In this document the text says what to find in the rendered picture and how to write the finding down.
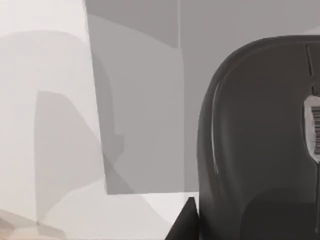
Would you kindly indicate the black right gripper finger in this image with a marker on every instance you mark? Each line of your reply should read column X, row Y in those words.
column 188, row 222

